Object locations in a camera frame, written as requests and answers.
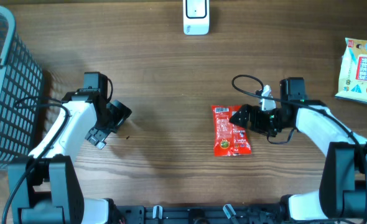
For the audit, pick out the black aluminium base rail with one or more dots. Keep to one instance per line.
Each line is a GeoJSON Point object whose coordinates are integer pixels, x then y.
{"type": "Point", "coordinates": [249, 214]}

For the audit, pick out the red Hacks candy bag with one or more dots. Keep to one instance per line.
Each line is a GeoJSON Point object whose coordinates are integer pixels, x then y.
{"type": "Point", "coordinates": [230, 139]}

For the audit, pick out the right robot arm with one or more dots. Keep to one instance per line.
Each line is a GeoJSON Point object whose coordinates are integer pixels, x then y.
{"type": "Point", "coordinates": [342, 194]}

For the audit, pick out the white barcode scanner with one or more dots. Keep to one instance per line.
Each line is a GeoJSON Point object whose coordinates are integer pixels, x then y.
{"type": "Point", "coordinates": [196, 17]}

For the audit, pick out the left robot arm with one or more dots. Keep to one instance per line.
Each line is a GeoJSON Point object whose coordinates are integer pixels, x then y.
{"type": "Point", "coordinates": [44, 187]}

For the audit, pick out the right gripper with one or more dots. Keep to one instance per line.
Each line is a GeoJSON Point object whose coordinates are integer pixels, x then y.
{"type": "Point", "coordinates": [256, 124]}

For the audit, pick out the yellow snack bag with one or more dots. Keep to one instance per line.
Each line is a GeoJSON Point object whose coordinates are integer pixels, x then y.
{"type": "Point", "coordinates": [352, 80]}

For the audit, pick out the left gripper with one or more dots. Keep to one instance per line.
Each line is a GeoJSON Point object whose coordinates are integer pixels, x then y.
{"type": "Point", "coordinates": [120, 113]}

